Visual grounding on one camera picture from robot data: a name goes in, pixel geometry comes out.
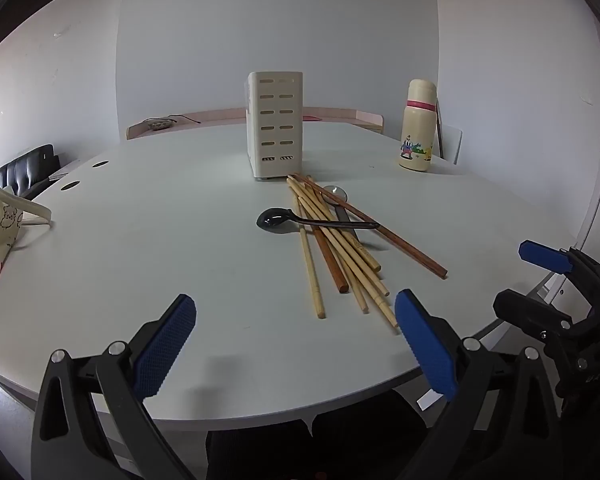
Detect person's legs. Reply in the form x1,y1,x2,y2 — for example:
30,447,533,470
205,395,431,480

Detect cream cartoon-print thermos bottle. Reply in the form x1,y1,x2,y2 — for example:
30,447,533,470
398,78,438,172

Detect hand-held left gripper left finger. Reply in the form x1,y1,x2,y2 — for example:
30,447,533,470
30,294,198,480

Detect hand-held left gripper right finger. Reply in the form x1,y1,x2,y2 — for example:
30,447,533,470
394,288,566,480

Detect dark red stick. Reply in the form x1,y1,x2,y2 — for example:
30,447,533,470
435,100,447,159

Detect black leather sofa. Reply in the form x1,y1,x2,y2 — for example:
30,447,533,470
0,144,61,198

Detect cream printed tote bag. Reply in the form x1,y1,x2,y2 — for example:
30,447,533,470
0,176,53,296

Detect silver metal spoon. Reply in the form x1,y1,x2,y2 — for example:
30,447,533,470
322,185,356,226

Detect leaning glass pane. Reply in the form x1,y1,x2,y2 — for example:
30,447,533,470
437,125,463,165

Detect white side table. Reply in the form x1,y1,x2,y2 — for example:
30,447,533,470
47,157,81,181

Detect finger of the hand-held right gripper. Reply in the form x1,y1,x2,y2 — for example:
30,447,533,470
519,241,600,311
492,287,576,346

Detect cream slotted utensil holder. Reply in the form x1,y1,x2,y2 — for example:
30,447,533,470
246,71,305,181

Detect black spoon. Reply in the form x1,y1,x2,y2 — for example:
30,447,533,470
256,206,381,233

